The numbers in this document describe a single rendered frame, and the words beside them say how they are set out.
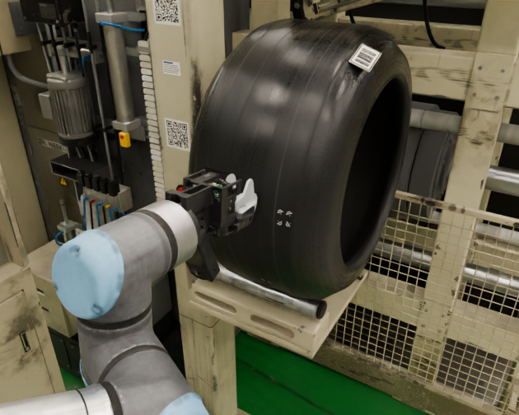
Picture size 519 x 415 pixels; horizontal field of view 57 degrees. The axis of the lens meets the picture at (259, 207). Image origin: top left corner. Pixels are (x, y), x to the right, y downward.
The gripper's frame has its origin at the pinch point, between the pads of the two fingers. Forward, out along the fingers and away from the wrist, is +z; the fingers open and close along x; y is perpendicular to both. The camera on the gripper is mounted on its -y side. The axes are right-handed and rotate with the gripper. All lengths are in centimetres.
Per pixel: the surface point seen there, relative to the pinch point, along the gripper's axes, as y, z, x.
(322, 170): 6.4, 5.5, -10.5
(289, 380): -115, 81, 23
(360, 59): 23.6, 17.4, -10.2
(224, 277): -31.4, 19.2, 17.1
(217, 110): 13.1, 5.2, 10.9
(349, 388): -114, 90, -1
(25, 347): -58, -6, 64
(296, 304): -31.0, 19.2, -2.9
